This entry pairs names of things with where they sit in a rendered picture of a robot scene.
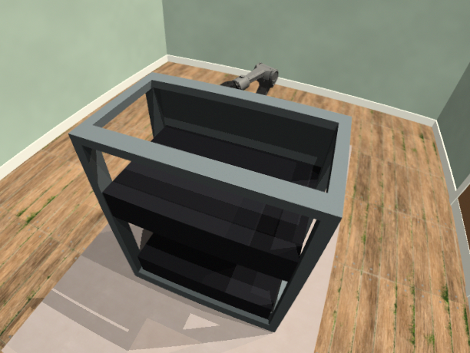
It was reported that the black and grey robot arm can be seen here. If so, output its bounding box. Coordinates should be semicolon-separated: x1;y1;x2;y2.
220;62;279;95

